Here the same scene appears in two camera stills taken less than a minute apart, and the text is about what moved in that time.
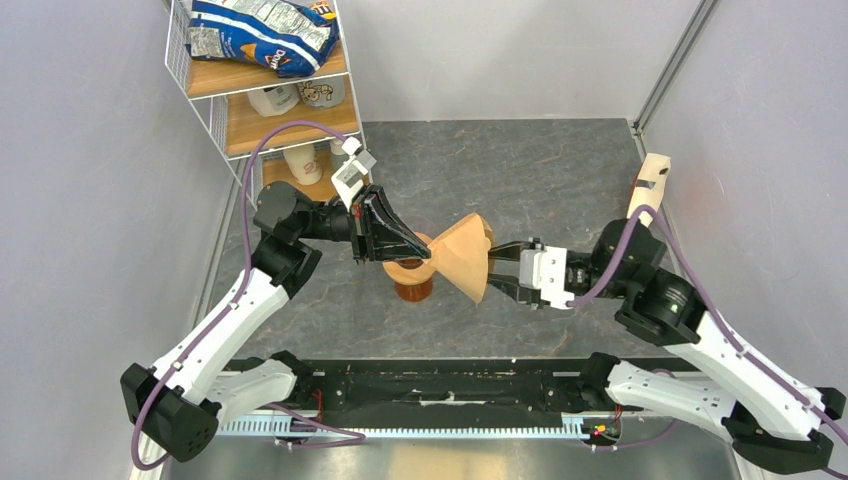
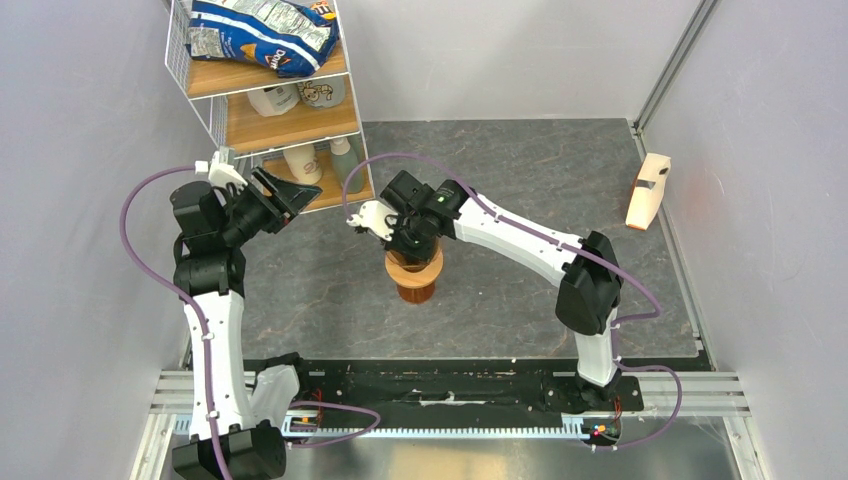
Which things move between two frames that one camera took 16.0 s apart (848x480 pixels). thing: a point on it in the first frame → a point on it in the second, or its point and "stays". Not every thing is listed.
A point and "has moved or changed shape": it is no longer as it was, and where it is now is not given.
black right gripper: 511,286 → 424,253
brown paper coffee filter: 461,254 has moved or changed shape
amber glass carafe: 414,292 stays
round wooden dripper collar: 410,276 stays
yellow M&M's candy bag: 325,10 stays
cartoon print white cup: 323,93 stays
